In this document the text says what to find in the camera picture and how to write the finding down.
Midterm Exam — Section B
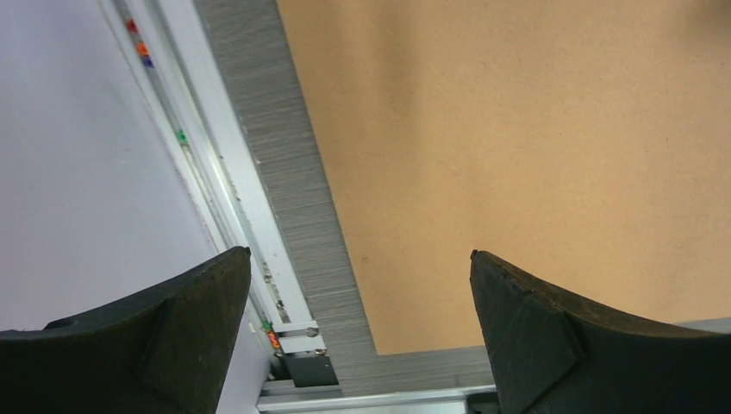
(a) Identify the aluminium side rail left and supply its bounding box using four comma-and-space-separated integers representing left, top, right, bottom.
100, 1, 339, 392

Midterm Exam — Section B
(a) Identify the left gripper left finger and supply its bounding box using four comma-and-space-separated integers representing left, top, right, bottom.
1, 247, 251, 413

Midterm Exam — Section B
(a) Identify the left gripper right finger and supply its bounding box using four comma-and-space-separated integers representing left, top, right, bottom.
470, 250, 730, 413

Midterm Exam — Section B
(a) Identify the aluminium rail at front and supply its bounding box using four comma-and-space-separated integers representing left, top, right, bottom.
255, 317, 731, 414

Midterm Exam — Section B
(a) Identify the brown cardboard backing board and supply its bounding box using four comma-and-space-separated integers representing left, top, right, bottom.
278, 1, 730, 355

